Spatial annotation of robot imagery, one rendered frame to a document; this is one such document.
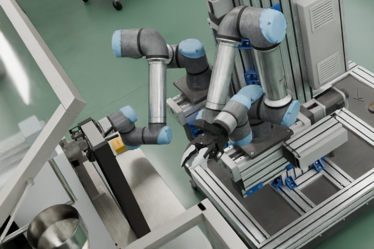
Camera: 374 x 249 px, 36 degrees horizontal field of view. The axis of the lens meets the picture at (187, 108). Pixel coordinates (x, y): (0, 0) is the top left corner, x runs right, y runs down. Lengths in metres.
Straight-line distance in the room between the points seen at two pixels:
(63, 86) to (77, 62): 3.84
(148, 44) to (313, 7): 0.71
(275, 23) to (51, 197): 0.97
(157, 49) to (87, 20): 3.18
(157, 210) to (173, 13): 3.11
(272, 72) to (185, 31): 2.71
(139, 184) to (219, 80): 0.56
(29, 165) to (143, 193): 1.24
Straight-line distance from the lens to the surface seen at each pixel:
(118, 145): 2.56
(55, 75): 1.18
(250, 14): 2.10
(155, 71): 2.37
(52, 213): 1.57
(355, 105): 3.51
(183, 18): 5.04
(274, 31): 2.08
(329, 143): 2.60
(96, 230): 2.10
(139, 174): 2.43
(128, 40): 2.42
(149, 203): 2.31
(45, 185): 1.91
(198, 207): 1.30
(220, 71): 2.16
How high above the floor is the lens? 2.58
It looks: 39 degrees down
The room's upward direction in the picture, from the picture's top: 19 degrees counter-clockwise
